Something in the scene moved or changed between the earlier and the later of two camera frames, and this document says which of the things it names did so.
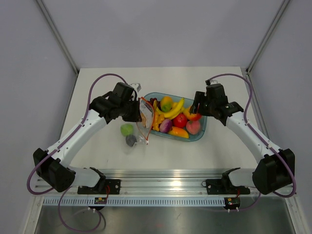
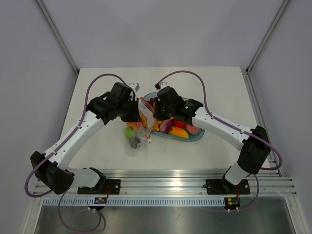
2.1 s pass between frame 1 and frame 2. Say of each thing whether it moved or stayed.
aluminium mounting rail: stayed
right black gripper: moved
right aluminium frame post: stayed
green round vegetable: moved
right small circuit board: stayed
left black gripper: stayed
